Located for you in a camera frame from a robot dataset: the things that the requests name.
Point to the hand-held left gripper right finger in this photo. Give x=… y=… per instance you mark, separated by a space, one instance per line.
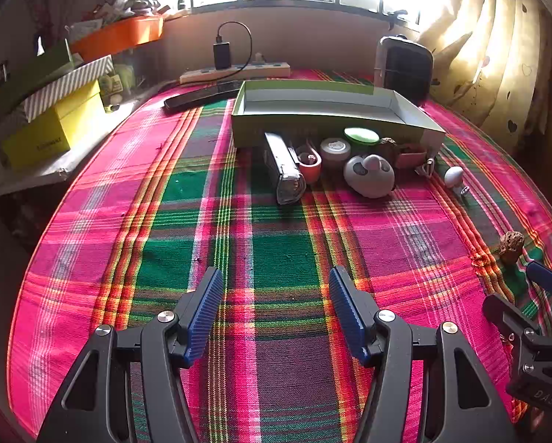
x=347 y=314

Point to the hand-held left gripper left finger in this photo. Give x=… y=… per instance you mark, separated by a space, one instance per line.
x=204 y=314

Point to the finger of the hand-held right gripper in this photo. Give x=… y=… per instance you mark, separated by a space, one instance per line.
x=511 y=316
x=549 y=280

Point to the brown walnut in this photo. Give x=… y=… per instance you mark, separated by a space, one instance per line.
x=387 y=147
x=511 y=248

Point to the white panda dome toy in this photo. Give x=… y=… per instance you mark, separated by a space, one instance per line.
x=368 y=177

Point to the small white mushroom hook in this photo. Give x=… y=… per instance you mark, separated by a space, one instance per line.
x=453 y=176

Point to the pink tape dispenser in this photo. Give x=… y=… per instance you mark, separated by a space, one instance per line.
x=309 y=168

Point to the small white jar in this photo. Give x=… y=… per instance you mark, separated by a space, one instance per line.
x=336 y=152

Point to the black flashlight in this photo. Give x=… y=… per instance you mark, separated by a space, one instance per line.
x=281 y=164

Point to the small pink box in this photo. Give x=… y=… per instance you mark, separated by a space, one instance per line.
x=409 y=157

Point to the green lidded white container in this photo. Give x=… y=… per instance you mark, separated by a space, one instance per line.
x=361 y=135

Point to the green cardboard box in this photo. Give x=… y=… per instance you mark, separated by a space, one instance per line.
x=303 y=122

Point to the pink green plaid blanket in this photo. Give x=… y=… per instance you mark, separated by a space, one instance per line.
x=266 y=230

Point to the black smartphone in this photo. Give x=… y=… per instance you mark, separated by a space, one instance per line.
x=188 y=99
x=229 y=87

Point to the cream heart print curtain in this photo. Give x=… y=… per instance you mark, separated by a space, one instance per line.
x=488 y=55

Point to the yellow box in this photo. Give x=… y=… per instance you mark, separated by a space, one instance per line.
x=54 y=131

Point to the green cartoon card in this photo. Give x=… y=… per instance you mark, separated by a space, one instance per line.
x=111 y=86

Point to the beige power strip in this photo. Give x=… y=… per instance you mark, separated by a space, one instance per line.
x=257 y=71

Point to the grey portable fan heater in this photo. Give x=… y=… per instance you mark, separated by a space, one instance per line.
x=403 y=71

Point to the clear plastic container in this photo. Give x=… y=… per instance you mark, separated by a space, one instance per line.
x=142 y=62

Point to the white power plug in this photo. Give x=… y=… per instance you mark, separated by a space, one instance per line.
x=258 y=57

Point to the white striped box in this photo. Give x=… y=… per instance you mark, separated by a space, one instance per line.
x=68 y=85

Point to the orange tray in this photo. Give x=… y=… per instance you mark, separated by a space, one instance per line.
x=119 y=37

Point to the dark green box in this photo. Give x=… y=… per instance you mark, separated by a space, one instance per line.
x=31 y=76

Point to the black window latch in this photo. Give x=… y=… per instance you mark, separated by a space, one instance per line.
x=396 y=18

